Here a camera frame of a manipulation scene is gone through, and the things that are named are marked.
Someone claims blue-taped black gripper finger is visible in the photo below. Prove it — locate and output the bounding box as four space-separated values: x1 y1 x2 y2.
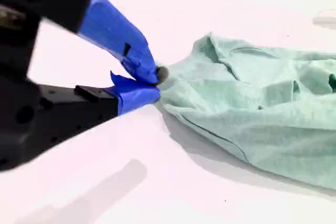
36 70 161 154
18 0 170 86

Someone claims pale green T-shirt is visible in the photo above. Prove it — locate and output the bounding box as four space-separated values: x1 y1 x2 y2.
154 31 336 191

